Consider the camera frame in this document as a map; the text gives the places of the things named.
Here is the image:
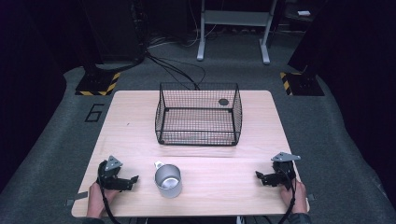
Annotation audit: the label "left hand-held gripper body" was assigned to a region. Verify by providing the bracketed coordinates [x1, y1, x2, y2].
[97, 155, 129, 191]

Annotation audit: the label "person's right hand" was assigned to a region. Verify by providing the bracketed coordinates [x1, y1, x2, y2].
[279, 179, 310, 216]

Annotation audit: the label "silver metal cup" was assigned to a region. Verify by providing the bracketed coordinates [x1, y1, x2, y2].
[153, 161, 183, 200]

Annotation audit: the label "black floor cables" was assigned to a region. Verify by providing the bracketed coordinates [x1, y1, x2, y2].
[145, 29, 219, 91]

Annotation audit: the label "black cabinet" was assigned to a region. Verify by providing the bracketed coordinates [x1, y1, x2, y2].
[78, 0, 148, 73]

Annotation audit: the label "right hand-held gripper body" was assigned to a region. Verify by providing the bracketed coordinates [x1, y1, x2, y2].
[269, 151, 302, 190]

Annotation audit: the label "black base with striped tape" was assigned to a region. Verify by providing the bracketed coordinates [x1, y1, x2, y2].
[279, 71, 325, 97]
[75, 71, 122, 97]

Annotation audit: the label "person's left hand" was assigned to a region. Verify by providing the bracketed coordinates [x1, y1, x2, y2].
[86, 181, 120, 219]

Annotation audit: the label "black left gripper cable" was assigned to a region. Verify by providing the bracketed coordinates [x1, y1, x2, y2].
[98, 181, 123, 224]

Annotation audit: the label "grey tape strip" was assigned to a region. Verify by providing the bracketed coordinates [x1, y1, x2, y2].
[64, 191, 89, 207]

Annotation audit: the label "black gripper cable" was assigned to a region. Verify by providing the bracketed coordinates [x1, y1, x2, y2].
[277, 167, 297, 224]
[98, 181, 123, 224]

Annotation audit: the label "black wire mesh basket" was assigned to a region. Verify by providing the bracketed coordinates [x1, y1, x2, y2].
[154, 81, 244, 147]

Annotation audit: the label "white metal stand frame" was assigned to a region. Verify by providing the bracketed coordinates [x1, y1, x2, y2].
[196, 0, 278, 65]

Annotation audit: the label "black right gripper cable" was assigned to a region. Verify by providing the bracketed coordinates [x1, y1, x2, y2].
[277, 167, 297, 224]

